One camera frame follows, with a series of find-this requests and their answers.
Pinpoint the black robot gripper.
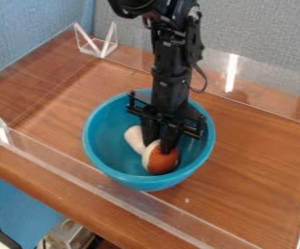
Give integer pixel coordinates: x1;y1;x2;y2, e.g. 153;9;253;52
127;69;207;155

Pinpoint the brown and white toy mushroom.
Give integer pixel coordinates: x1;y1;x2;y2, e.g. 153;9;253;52
125;125;180;175

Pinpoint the blue plastic bowl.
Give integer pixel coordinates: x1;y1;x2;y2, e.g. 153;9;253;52
82;92;217;192

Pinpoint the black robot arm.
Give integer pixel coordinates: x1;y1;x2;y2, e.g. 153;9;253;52
109;0;205;154

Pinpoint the clear acrylic table barrier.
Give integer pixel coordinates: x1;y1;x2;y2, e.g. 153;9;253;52
0;30;300;249

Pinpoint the white power strip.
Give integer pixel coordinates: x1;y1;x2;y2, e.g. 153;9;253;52
36;219;96;249

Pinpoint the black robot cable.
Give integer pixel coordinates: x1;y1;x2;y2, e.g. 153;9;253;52
188;62;211;95

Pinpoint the clear acrylic corner bracket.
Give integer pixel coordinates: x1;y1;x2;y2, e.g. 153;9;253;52
74;22;120;58

